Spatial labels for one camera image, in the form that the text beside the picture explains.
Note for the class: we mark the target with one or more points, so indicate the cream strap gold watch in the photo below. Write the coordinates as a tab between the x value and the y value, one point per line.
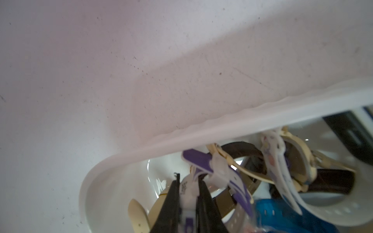
303	163

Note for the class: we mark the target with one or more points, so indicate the beige long strap watch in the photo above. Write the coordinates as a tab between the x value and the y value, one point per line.
142	222

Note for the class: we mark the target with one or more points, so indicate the brown strap watch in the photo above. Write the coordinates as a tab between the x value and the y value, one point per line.
252	160
331	181

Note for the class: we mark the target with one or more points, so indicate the white plastic storage box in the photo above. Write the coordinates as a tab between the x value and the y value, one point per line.
144	173

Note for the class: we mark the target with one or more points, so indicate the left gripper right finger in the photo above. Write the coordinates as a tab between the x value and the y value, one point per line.
208	216

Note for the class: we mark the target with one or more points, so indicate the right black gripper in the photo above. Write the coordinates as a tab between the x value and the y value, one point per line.
354	129

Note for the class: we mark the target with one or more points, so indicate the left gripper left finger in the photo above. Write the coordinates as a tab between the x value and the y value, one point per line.
168	218

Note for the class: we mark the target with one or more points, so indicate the white orange strap watch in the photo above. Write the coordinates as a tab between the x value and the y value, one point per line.
273	149

